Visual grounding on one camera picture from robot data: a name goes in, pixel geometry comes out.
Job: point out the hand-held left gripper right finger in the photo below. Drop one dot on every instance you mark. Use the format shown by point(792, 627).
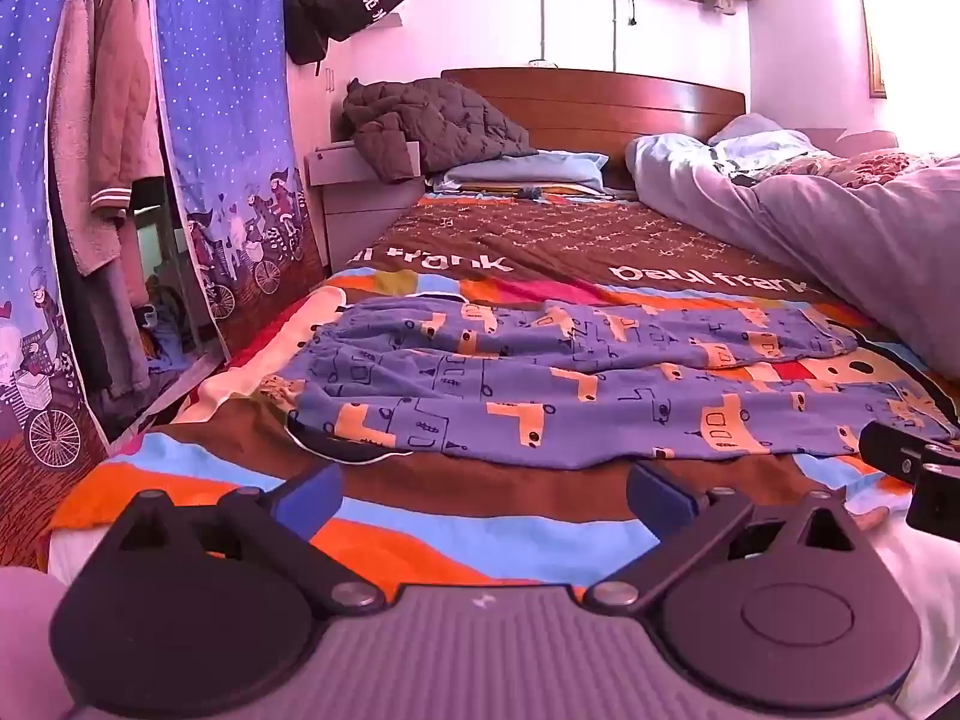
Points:
point(660, 499)

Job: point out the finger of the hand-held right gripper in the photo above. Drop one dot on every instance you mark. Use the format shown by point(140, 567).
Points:
point(937, 499)
point(889, 446)

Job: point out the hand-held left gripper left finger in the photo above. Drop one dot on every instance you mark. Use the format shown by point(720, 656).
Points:
point(309, 499)

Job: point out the blue car print pants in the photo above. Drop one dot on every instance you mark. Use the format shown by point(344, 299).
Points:
point(465, 382)

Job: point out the lilac duvet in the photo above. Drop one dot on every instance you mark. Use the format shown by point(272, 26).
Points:
point(840, 240)

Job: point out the floral blanket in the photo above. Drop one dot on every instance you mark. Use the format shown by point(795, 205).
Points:
point(877, 166)

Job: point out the colourful printed bed sheet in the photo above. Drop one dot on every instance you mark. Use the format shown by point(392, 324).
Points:
point(540, 240)

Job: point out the white nightstand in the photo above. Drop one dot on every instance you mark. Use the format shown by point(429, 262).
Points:
point(352, 195)

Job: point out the white pillow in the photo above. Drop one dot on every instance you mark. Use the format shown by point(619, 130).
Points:
point(757, 136)

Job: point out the light blue pillow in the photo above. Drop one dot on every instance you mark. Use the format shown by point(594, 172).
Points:
point(540, 165)

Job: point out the dark quilted jacket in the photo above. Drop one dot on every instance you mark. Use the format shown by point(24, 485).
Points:
point(427, 120)

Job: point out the wooden headboard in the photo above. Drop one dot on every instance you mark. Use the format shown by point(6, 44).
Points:
point(600, 105)

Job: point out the black hanging bag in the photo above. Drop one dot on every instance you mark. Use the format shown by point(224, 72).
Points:
point(337, 0)

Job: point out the framed wall picture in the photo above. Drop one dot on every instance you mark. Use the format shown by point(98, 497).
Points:
point(874, 37)

